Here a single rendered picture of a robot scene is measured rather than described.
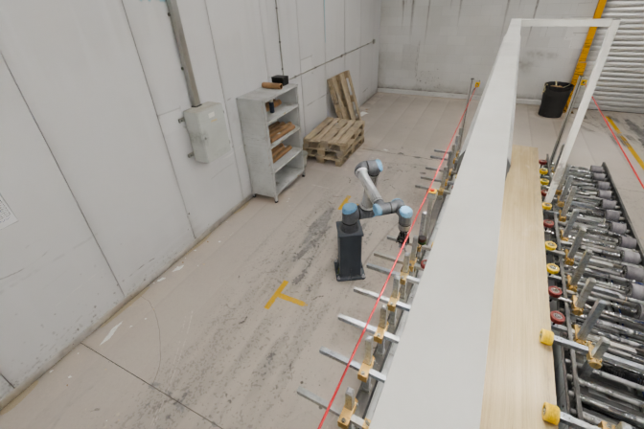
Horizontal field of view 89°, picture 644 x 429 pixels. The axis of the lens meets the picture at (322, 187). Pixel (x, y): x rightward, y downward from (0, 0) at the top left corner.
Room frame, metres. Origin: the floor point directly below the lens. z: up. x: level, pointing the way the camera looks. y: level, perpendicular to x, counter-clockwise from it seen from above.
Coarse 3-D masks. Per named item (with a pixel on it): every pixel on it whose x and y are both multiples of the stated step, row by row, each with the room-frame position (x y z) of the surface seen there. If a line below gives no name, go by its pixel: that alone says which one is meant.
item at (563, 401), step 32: (608, 256) 2.02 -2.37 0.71; (640, 256) 1.90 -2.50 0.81; (576, 320) 1.43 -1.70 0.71; (608, 320) 1.49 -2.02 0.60; (640, 352) 1.24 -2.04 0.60; (576, 384) 0.95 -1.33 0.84; (608, 384) 1.00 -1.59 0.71; (576, 416) 0.81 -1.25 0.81; (608, 416) 0.84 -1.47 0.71; (640, 416) 0.84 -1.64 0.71
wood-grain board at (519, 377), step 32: (512, 160) 3.46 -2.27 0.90; (512, 192) 2.76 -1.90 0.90; (512, 224) 2.26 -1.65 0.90; (512, 256) 1.88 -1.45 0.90; (544, 256) 1.86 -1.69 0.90; (512, 288) 1.56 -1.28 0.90; (544, 288) 1.55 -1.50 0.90; (512, 320) 1.32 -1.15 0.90; (544, 320) 1.31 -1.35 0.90; (512, 352) 1.10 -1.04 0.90; (544, 352) 1.10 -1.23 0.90; (512, 384) 0.93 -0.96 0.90; (544, 384) 0.92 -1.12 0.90; (512, 416) 0.78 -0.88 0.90
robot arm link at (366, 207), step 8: (368, 160) 2.59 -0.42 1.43; (376, 160) 2.58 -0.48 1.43; (368, 168) 2.51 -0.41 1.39; (376, 168) 2.52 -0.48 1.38; (376, 176) 2.55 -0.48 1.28; (376, 184) 2.59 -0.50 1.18; (368, 200) 2.63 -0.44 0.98; (360, 208) 2.68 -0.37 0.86; (368, 208) 2.65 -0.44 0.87; (360, 216) 2.65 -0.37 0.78; (368, 216) 2.66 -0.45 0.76
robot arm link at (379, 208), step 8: (360, 168) 2.47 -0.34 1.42; (360, 176) 2.39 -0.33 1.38; (368, 176) 2.36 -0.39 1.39; (368, 184) 2.25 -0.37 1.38; (368, 192) 2.17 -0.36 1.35; (376, 192) 2.13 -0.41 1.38; (376, 200) 2.05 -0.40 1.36; (376, 208) 1.97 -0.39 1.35; (384, 208) 1.96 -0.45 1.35; (392, 208) 1.97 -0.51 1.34
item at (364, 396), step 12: (432, 216) 2.69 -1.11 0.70; (432, 228) 2.51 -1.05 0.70; (408, 288) 1.78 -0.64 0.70; (396, 324) 1.47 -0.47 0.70; (384, 348) 1.30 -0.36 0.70; (384, 360) 1.22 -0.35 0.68; (360, 384) 1.08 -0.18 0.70; (372, 384) 1.07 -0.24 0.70; (360, 396) 1.00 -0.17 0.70; (372, 396) 1.03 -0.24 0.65; (360, 408) 0.94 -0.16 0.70
